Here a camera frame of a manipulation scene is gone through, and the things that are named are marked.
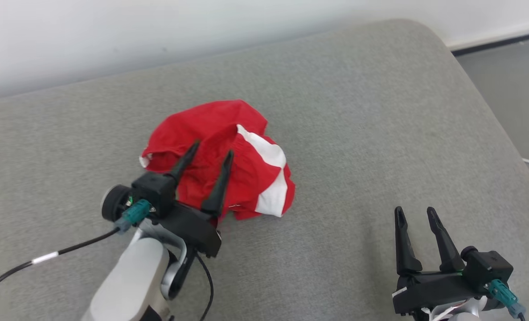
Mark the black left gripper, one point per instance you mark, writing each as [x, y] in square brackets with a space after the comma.
[193, 229]

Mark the right camera teal connector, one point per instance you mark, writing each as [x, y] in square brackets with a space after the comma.
[505, 296]

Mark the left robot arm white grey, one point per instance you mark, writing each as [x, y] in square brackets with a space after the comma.
[130, 276]

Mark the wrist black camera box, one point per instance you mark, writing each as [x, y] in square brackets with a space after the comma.
[487, 267]
[155, 189]

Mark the camera teal connector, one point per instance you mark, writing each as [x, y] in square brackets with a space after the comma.
[135, 213]
[505, 296]

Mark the red shorts white side stripe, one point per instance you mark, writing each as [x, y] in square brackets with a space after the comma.
[211, 125]

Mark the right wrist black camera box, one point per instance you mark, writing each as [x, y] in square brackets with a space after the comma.
[487, 267]

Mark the left camera teal connector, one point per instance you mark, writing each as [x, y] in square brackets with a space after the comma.
[135, 213]

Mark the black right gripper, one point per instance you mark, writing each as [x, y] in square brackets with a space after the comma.
[433, 290]

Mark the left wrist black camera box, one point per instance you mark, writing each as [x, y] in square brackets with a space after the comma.
[155, 189]

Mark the grey fabric sofa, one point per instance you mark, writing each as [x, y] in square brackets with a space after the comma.
[335, 156]

